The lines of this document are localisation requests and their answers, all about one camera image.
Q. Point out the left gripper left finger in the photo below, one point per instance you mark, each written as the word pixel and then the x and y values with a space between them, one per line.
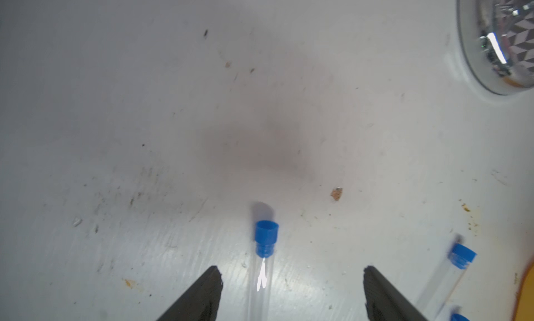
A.
pixel 201 301

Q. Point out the yellow plastic tray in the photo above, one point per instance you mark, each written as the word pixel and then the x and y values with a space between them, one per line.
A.
pixel 524 308

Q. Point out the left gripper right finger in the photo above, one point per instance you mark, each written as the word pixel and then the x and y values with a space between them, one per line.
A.
pixel 384 301

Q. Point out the metal wire glass rack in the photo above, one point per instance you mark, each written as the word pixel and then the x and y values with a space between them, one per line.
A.
pixel 497 42

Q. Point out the test tube blue cap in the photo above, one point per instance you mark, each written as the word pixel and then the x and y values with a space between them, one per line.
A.
pixel 458 317
pixel 444 281
pixel 261 269

